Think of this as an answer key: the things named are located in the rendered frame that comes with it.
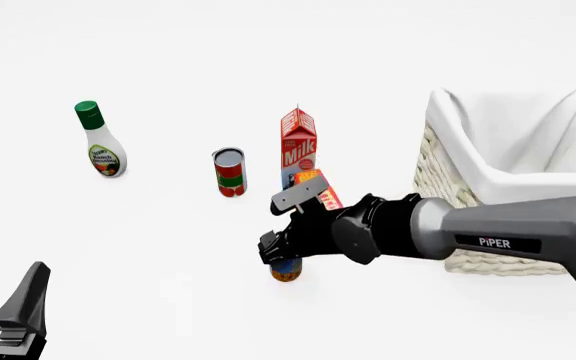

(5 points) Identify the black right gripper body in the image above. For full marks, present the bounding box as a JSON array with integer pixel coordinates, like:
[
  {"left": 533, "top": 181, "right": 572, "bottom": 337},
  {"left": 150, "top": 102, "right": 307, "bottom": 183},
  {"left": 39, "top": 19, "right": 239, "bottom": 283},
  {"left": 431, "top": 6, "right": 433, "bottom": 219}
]
[{"left": 256, "top": 219, "right": 314, "bottom": 268}]

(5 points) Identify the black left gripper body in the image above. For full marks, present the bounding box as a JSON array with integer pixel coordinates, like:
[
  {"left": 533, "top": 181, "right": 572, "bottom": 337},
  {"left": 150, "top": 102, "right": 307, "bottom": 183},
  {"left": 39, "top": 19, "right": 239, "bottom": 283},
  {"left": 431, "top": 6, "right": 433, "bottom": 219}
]
[{"left": 0, "top": 324, "right": 49, "bottom": 360}]

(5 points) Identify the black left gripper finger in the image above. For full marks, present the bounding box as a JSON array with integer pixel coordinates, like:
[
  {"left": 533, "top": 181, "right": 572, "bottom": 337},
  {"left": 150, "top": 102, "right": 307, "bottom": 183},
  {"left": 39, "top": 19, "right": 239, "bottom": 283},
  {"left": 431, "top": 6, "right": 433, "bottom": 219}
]
[{"left": 0, "top": 261, "right": 52, "bottom": 338}]

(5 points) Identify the alphabet soup tin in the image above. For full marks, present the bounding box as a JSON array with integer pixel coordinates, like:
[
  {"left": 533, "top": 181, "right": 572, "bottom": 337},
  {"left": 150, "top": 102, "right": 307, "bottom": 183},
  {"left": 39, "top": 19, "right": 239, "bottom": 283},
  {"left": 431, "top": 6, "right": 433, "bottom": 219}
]
[{"left": 268, "top": 255, "right": 304, "bottom": 284}]

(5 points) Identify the woven cream basket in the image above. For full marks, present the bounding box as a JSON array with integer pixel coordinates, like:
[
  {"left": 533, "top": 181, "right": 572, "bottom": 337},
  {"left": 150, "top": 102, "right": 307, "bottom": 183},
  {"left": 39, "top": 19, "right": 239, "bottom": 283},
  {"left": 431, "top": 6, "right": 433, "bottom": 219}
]
[{"left": 411, "top": 123, "right": 570, "bottom": 278}]

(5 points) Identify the white cloth basket liner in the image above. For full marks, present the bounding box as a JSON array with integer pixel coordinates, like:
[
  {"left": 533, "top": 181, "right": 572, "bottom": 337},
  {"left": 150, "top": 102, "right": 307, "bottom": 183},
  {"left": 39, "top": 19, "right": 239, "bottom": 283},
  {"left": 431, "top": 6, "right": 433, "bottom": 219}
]
[{"left": 425, "top": 86, "right": 576, "bottom": 207}]

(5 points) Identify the orange printed food box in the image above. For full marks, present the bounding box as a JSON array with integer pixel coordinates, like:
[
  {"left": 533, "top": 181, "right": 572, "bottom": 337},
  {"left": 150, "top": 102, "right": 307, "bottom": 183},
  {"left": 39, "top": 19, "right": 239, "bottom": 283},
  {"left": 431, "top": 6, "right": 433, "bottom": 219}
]
[{"left": 281, "top": 168, "right": 345, "bottom": 211}]

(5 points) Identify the red tomato sauce tin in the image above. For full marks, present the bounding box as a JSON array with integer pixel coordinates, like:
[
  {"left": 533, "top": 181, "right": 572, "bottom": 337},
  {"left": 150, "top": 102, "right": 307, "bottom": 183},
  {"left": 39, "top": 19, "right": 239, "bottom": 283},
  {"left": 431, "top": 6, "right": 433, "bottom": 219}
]
[{"left": 211, "top": 146, "right": 248, "bottom": 199}]

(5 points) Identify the red and white milk carton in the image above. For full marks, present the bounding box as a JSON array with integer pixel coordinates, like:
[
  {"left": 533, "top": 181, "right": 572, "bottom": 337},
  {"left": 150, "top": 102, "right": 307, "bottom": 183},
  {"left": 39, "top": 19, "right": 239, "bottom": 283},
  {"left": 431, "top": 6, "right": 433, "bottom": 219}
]
[{"left": 279, "top": 102, "right": 319, "bottom": 190}]

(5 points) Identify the white ranch dressing bottle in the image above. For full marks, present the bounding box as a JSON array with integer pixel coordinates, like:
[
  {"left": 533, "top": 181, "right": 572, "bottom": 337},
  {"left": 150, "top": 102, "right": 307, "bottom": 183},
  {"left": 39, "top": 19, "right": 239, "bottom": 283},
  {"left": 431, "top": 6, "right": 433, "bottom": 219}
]
[{"left": 73, "top": 99, "right": 129, "bottom": 179}]

